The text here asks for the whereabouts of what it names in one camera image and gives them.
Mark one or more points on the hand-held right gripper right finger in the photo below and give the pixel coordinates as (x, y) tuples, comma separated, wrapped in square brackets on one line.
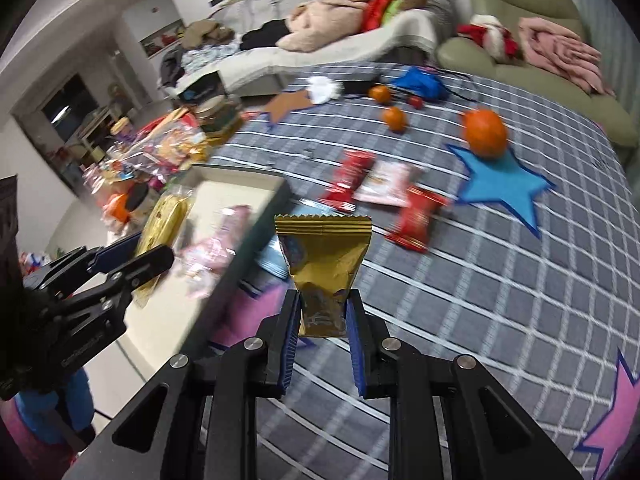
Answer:
[(356, 347)]

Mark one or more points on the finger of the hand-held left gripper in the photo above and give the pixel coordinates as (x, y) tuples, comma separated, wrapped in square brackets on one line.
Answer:
[(150, 261), (116, 256)]

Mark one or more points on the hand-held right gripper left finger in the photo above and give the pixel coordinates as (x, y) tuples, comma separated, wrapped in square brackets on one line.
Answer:
[(290, 342)]

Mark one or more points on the yellow pastry packet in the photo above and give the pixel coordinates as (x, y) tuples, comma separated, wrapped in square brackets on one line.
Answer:
[(162, 220)]

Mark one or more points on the gold snack packet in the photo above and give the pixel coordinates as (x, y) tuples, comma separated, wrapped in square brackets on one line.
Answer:
[(320, 265)]

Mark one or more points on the blue snack packet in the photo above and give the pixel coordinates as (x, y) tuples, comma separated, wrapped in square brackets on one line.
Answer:
[(272, 260)]

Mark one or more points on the white shallow box dark rim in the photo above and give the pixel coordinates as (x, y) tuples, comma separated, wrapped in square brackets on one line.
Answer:
[(220, 195)]

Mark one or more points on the red snack packet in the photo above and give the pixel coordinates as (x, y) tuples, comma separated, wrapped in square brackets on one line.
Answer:
[(417, 217), (350, 177)]

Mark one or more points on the pink white printed snack packet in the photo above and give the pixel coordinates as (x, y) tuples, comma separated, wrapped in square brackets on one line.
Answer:
[(390, 182)]

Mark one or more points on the pile of bagged snacks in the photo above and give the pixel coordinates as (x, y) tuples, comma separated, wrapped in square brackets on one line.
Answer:
[(170, 145)]

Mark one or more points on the orange white packet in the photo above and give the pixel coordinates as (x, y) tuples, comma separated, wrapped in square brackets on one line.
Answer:
[(116, 212)]

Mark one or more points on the jar with black lid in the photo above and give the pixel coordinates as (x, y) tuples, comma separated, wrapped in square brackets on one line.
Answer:
[(137, 197)]

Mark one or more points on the plain pink snack packet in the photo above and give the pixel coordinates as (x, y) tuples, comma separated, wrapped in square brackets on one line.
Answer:
[(215, 250)]

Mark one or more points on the white side table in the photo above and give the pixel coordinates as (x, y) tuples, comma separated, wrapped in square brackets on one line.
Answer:
[(97, 127)]

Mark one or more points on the black television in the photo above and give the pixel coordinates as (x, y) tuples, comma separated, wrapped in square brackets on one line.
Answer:
[(65, 105)]

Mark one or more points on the black printed box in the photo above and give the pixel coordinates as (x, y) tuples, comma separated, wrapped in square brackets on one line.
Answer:
[(200, 91)]

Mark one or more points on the dark grey garment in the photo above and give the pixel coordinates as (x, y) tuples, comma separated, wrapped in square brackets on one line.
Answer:
[(170, 67)]

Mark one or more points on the white blue patterned clothes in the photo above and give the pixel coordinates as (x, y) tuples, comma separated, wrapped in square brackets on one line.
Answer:
[(207, 56)]

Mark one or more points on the small tangerine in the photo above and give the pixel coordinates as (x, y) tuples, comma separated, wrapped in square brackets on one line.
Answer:
[(380, 94), (395, 119)]

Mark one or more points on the tan garment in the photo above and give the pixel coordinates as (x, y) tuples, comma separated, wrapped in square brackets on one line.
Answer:
[(205, 32)]

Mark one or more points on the white crumpled tissue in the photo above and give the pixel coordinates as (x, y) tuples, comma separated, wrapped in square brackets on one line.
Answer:
[(322, 89)]

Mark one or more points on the large orange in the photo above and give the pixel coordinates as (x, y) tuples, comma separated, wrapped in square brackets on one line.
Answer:
[(484, 135)]

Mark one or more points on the red cherry tomato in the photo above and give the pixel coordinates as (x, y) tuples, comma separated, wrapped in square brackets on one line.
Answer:
[(416, 102)]

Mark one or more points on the black garment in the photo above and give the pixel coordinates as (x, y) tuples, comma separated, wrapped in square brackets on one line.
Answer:
[(265, 35)]

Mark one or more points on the black power adapter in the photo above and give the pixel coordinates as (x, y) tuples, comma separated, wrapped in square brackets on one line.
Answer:
[(360, 88)]

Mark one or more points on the blue plastic bag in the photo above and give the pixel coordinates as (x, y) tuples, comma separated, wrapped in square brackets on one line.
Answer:
[(420, 82)]

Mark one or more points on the white sofa throw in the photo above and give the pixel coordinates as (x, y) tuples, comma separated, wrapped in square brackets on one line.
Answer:
[(350, 46)]

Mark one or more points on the beige fleece garment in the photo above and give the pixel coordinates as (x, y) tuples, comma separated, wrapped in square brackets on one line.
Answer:
[(320, 20)]

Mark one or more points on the red garment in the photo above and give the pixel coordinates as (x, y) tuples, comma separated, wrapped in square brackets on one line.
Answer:
[(377, 12)]

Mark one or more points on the red white plush toy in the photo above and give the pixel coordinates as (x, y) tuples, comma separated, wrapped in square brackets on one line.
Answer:
[(492, 35)]

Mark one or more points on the green cloth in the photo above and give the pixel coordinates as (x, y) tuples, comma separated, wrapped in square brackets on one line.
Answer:
[(396, 8)]

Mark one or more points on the pink folded blanket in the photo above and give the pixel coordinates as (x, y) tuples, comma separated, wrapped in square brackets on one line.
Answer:
[(560, 50)]

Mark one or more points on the pale green curtain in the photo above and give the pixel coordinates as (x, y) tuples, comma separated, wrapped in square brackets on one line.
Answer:
[(607, 40)]

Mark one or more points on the wide wall painting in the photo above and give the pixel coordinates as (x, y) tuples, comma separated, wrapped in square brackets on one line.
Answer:
[(162, 37)]

